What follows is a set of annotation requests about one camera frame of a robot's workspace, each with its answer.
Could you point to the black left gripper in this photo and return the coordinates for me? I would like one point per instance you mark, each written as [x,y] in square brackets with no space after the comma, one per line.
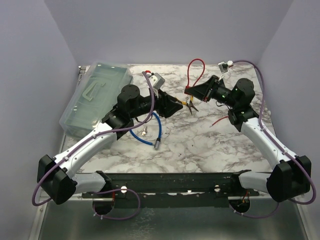
[166,105]

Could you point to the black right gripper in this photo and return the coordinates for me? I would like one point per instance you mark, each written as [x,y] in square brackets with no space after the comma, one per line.
[203,92]

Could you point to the small silver key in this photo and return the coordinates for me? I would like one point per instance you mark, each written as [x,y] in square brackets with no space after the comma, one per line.
[144,131]

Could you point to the blue cable lock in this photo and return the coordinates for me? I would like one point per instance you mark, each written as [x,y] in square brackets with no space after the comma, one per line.
[154,132]

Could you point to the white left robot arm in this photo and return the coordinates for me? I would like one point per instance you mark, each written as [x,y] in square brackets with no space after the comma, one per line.
[57,175]

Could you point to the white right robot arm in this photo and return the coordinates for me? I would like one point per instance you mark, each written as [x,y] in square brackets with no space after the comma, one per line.
[291,174]

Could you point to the clear plastic storage box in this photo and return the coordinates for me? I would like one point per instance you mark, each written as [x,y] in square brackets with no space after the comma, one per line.
[94,97]

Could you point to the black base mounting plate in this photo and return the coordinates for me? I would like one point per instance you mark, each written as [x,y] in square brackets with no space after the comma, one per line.
[171,190]

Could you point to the yellow handled pliers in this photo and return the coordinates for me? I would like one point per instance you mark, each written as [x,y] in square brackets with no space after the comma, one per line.
[188,103]

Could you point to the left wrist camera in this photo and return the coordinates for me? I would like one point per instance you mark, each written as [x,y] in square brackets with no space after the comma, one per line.
[157,81]

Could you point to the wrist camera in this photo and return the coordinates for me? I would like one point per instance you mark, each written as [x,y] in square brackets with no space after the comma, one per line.
[157,81]
[224,66]

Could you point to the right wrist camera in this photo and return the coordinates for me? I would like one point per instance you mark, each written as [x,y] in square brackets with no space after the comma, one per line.
[224,66]

